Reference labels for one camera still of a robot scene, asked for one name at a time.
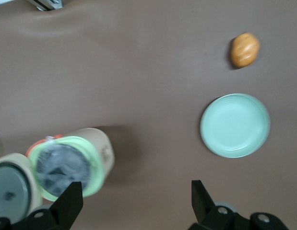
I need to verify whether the pale green round plate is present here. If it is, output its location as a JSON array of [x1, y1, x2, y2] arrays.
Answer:
[[199, 93, 272, 159]]

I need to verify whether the metal table edge bracket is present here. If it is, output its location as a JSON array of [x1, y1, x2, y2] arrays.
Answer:
[[26, 0, 64, 12]]

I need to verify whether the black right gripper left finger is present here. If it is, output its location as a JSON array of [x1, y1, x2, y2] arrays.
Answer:
[[50, 181, 84, 227]]

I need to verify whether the orange-brown bread roll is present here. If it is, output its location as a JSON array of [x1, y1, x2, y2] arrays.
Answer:
[[229, 32, 261, 69]]

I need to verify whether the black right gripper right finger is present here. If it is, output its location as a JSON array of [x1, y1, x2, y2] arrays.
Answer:
[[191, 179, 217, 225]]

